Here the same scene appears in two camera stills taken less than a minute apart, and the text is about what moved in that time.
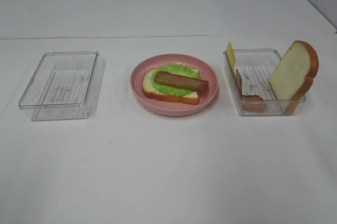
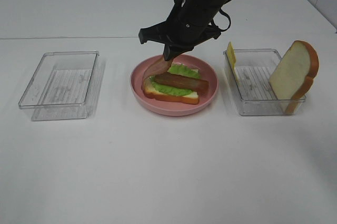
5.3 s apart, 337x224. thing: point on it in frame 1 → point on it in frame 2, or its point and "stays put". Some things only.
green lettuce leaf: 176,68 stays put
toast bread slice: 150,91 stays put
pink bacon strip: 253,103 → 155,65
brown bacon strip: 190,83 stays put
